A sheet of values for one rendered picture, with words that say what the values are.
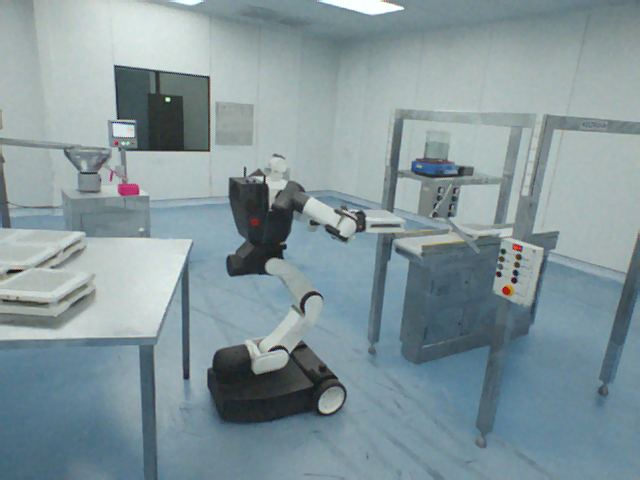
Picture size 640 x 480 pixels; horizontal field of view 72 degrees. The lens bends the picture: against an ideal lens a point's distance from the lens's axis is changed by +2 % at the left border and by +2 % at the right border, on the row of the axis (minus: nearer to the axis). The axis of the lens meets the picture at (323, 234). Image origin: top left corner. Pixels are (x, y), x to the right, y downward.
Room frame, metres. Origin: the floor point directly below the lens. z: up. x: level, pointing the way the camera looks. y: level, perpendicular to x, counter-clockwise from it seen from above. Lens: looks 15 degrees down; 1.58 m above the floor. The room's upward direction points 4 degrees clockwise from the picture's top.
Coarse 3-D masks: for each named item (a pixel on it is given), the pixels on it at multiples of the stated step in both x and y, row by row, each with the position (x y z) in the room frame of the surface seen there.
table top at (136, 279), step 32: (96, 256) 1.96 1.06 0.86; (128, 256) 1.99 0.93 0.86; (160, 256) 2.02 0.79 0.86; (96, 288) 1.60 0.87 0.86; (128, 288) 1.62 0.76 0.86; (160, 288) 1.64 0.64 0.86; (0, 320) 1.30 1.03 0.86; (32, 320) 1.31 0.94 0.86; (64, 320) 1.33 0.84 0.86; (96, 320) 1.34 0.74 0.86; (128, 320) 1.36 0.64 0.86; (160, 320) 1.37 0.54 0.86
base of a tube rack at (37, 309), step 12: (84, 288) 1.53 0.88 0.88; (0, 300) 1.39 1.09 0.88; (60, 300) 1.42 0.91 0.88; (72, 300) 1.44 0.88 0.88; (0, 312) 1.35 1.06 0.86; (12, 312) 1.35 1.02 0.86; (24, 312) 1.35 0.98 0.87; (36, 312) 1.35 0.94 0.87; (48, 312) 1.35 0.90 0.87; (60, 312) 1.37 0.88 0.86
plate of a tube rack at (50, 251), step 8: (48, 248) 1.82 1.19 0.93; (56, 248) 1.83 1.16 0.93; (32, 256) 1.71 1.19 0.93; (40, 256) 1.72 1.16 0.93; (48, 256) 1.75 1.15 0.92; (0, 264) 1.60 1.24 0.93; (8, 264) 1.61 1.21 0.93; (16, 264) 1.61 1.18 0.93; (24, 264) 1.62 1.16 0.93; (32, 264) 1.64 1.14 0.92
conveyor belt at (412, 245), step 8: (504, 232) 3.15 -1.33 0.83; (512, 232) 3.18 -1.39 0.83; (536, 232) 3.23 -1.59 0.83; (400, 240) 2.72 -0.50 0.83; (408, 240) 2.74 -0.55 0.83; (416, 240) 2.75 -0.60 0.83; (424, 240) 2.77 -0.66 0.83; (432, 240) 2.78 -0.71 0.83; (440, 240) 2.80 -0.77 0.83; (448, 240) 2.81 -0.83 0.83; (456, 240) 2.83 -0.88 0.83; (464, 240) 2.84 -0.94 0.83; (400, 248) 2.69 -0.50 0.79; (408, 248) 2.62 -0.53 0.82; (416, 248) 2.57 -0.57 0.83; (448, 248) 2.64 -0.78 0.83
